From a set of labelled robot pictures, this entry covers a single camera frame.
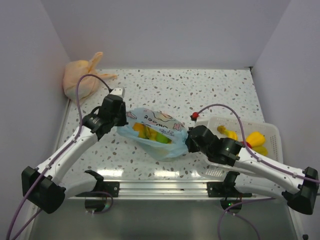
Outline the blue printed plastic bag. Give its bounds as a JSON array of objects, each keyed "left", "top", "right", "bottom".
[{"left": 117, "top": 107, "right": 188, "bottom": 162}]

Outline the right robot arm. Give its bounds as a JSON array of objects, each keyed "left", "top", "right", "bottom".
[{"left": 185, "top": 125, "right": 320, "bottom": 215}]

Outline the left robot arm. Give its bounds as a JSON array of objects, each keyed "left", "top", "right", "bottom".
[{"left": 21, "top": 94, "right": 128, "bottom": 214}]

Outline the yellow fruit in bag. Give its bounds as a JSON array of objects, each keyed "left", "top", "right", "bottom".
[{"left": 132, "top": 123, "right": 158, "bottom": 141}]

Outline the green fruit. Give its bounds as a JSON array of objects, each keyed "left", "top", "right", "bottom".
[{"left": 155, "top": 132, "right": 172, "bottom": 144}]

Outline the orange tied plastic bag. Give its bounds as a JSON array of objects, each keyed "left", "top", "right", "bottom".
[{"left": 62, "top": 52, "right": 118, "bottom": 105}]

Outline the yellow banana bunch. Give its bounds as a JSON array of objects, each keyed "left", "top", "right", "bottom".
[{"left": 217, "top": 125, "right": 238, "bottom": 141}]

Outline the white plastic basket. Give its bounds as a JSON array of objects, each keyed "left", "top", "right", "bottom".
[{"left": 192, "top": 115, "right": 284, "bottom": 180}]

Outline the red apple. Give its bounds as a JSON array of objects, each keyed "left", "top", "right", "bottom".
[{"left": 241, "top": 141, "right": 252, "bottom": 149}]

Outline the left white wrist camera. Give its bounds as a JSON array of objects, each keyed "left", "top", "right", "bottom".
[{"left": 110, "top": 87, "right": 125, "bottom": 99}]

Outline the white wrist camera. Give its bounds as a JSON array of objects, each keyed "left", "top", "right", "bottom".
[
  {"left": 110, "top": 87, "right": 125, "bottom": 99},
  {"left": 190, "top": 112, "right": 200, "bottom": 122}
]

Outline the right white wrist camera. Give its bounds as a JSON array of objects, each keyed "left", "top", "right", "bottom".
[{"left": 190, "top": 112, "right": 200, "bottom": 122}]

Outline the aluminium frame rail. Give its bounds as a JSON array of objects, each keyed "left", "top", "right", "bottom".
[{"left": 84, "top": 181, "right": 266, "bottom": 201}]

